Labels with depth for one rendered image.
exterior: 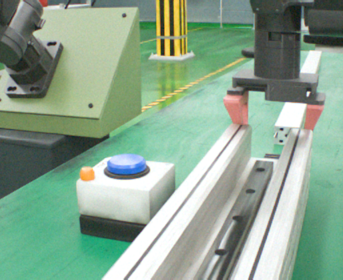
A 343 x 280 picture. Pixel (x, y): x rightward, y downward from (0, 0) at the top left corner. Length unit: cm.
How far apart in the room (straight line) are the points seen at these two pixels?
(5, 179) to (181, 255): 62
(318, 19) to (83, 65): 47
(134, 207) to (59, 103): 43
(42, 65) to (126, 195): 46
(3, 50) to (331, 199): 54
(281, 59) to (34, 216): 34
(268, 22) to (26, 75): 46
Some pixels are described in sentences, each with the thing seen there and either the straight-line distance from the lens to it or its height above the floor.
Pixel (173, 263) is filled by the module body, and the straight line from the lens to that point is 35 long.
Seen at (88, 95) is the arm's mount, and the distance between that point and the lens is 87.
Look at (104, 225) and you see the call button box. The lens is 52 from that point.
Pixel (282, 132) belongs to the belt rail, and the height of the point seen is 80.
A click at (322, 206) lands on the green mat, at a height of 78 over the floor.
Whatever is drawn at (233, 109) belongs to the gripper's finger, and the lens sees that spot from 62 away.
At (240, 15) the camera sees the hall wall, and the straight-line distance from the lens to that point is 1199.
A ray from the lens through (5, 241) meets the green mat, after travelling 54.
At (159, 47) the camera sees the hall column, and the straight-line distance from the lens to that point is 708.
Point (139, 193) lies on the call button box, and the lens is 49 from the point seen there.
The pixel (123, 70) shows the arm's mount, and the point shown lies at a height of 88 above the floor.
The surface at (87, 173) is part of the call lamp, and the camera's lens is 51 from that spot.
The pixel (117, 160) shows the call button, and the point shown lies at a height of 85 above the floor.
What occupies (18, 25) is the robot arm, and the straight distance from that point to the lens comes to 83.
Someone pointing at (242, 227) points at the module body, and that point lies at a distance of 42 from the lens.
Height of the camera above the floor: 103
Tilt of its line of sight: 17 degrees down
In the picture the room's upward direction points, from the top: 1 degrees counter-clockwise
